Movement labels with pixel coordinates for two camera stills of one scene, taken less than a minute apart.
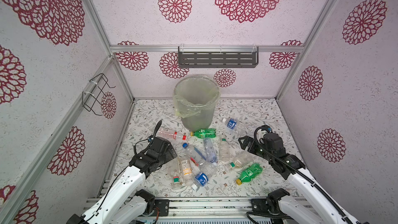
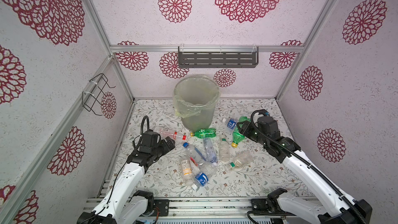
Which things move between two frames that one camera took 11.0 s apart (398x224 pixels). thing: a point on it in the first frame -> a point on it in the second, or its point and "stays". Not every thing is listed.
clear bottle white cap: (224, 149) stays
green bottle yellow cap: (250, 173) -> (237, 137)
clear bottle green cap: (243, 162) stays
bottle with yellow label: (186, 170) stays
